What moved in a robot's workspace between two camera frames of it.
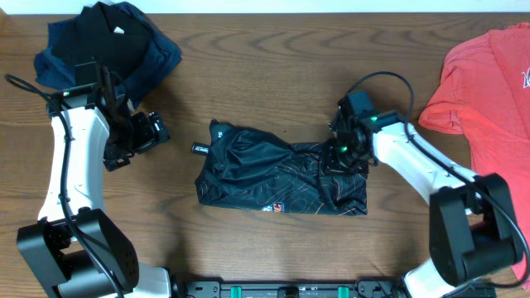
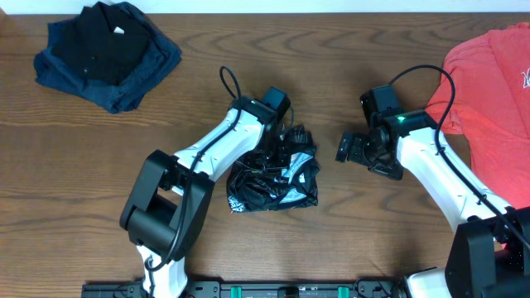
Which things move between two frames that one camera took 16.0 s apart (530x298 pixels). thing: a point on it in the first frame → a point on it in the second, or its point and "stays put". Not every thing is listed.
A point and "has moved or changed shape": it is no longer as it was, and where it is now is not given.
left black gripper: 149,137 → 286,161
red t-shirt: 484,93 stays put
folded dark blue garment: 161,57 stays put
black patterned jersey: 250,170 has moved or changed shape
